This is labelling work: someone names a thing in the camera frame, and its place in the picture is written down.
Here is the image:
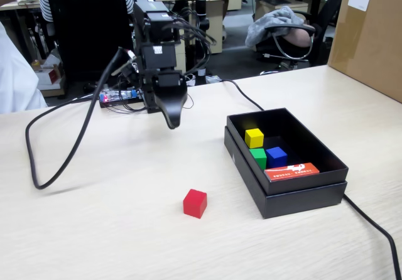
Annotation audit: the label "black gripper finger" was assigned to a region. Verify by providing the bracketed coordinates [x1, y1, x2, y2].
[155, 87, 188, 131]

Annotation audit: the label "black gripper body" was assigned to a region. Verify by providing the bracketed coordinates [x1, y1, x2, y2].
[140, 68, 187, 96]

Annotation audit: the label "yellow wooden cube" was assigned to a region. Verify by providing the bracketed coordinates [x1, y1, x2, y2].
[244, 128, 264, 149]

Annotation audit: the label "green wooden cube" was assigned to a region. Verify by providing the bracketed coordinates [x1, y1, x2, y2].
[249, 148, 268, 170]

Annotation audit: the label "red wooden cube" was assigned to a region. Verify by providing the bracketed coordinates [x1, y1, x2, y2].
[183, 188, 208, 220]

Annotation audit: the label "blue wooden cube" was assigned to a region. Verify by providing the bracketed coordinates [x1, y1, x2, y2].
[265, 146, 288, 169]

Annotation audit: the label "black cardboard box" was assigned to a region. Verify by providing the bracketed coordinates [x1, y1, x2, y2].
[226, 107, 349, 196]

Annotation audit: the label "beige drawer cabinet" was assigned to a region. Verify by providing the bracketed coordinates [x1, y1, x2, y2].
[174, 14, 187, 72]

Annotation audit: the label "control board with red light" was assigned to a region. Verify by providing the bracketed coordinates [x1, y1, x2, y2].
[99, 88, 146, 109]

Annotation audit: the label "office chair with chrome armrest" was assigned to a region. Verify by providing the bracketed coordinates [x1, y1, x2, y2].
[256, 22, 318, 76]

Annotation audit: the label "grey fleece blanket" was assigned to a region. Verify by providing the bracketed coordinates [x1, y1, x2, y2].
[244, 6, 305, 48]

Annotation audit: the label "white and red floor boxes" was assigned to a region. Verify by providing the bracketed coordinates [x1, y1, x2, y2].
[31, 53, 67, 97]

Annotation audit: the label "orange red printed packet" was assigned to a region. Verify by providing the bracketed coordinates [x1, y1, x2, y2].
[263, 162, 320, 183]

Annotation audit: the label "person in striped shirt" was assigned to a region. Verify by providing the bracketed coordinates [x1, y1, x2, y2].
[39, 0, 135, 23]

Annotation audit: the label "person in white shirt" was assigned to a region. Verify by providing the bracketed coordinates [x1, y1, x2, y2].
[0, 22, 48, 114]

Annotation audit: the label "black office chair backrest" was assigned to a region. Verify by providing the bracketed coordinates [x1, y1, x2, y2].
[309, 0, 346, 67]

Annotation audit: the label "large brown cardboard carton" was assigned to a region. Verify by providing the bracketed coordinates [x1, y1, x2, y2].
[327, 0, 402, 104]

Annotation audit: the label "thin black robot wires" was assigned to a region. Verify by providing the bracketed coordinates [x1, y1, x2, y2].
[161, 6, 217, 111]

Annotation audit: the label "plain beige pedestal cabinet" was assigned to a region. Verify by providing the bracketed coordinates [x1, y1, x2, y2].
[205, 0, 224, 55]

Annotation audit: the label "thick black camera cable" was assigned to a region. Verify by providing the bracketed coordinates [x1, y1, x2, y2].
[25, 47, 127, 190]

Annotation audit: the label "long black power cable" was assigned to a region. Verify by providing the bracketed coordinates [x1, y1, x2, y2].
[216, 78, 402, 280]

